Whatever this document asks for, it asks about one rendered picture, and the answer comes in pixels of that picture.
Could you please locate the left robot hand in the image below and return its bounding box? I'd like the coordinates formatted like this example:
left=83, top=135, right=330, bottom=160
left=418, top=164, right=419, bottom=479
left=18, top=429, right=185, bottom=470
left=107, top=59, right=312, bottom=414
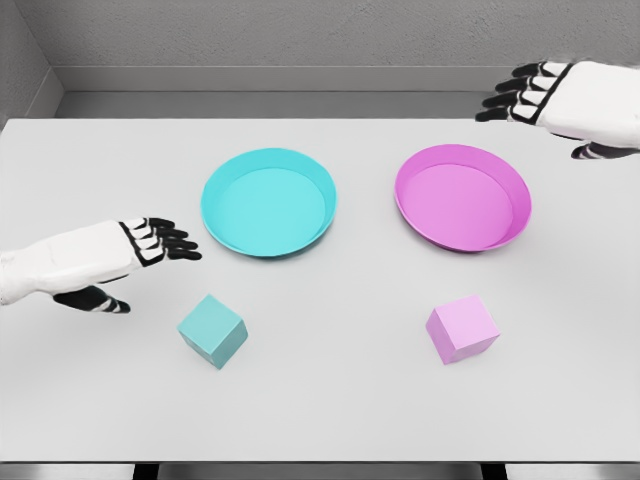
left=13, top=216, right=203, bottom=315

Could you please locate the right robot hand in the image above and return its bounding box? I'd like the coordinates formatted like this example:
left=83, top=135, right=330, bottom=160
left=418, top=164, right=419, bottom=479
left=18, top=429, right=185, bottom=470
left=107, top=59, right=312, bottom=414
left=474, top=60, right=640, bottom=161

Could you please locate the cyan block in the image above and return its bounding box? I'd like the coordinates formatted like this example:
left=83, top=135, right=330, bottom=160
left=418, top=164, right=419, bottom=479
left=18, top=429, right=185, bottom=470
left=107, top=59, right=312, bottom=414
left=176, top=293, right=249, bottom=371

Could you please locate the pink plate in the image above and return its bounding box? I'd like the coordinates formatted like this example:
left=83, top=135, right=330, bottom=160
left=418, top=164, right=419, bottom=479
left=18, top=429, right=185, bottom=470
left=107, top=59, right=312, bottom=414
left=393, top=143, right=533, bottom=255

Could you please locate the cyan plate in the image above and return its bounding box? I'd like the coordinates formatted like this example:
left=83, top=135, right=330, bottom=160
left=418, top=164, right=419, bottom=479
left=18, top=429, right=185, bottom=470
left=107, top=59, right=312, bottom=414
left=200, top=147, right=339, bottom=260

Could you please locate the pink block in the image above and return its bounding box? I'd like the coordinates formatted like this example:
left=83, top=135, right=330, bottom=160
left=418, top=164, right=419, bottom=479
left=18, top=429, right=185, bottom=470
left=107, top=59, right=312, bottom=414
left=425, top=294, right=502, bottom=366

